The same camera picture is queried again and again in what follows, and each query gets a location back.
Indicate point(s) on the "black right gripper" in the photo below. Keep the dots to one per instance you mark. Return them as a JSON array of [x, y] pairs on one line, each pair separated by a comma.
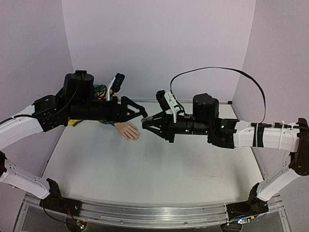
[[169, 127]]

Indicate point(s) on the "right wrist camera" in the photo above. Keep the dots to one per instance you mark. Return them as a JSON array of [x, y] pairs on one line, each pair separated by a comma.
[[169, 104]]

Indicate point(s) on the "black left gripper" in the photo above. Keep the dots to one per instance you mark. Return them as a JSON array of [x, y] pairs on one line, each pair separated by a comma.
[[115, 116]]

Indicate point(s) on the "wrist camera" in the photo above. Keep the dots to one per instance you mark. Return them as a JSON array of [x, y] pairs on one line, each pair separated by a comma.
[[114, 85], [169, 104]]

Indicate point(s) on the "aluminium front rail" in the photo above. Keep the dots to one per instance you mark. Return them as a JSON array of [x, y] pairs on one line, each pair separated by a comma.
[[159, 217]]

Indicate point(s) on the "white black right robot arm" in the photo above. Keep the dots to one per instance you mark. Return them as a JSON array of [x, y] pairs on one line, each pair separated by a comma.
[[234, 133]]

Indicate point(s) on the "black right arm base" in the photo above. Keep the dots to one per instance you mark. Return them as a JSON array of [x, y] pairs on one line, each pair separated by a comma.
[[252, 207]]

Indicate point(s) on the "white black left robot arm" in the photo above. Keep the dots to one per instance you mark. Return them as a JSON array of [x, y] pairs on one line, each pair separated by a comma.
[[75, 101]]

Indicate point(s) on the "mannequin hand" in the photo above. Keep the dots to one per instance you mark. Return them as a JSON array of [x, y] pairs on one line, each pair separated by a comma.
[[128, 130]]

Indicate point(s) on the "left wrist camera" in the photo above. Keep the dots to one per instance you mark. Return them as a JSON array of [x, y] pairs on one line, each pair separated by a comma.
[[114, 85]]

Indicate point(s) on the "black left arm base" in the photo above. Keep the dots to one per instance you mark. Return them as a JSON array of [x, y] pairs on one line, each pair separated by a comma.
[[57, 203]]

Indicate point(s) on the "rainbow colored sleeve cloth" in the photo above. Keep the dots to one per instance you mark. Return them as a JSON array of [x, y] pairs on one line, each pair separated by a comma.
[[100, 92]]

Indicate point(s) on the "glitter nail polish bottle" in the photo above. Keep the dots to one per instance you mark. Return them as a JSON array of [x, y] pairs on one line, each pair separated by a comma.
[[147, 119]]

